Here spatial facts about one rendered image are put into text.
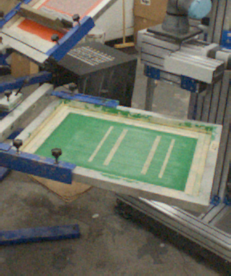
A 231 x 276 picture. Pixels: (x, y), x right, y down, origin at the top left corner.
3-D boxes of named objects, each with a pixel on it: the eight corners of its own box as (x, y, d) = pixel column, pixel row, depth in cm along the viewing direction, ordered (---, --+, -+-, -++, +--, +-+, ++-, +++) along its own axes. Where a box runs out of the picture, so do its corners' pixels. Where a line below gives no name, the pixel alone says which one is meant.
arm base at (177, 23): (194, 29, 238) (196, 11, 234) (180, 34, 228) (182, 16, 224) (170, 23, 247) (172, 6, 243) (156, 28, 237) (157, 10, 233)
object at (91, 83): (123, 99, 300) (127, 54, 287) (133, 104, 294) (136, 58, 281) (70, 119, 272) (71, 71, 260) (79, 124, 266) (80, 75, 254)
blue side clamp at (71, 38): (90, 23, 242) (84, 14, 237) (95, 25, 238) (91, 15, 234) (51, 59, 233) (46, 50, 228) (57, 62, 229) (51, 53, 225)
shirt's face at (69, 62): (93, 40, 313) (93, 40, 313) (137, 58, 283) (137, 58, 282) (36, 54, 285) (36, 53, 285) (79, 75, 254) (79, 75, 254)
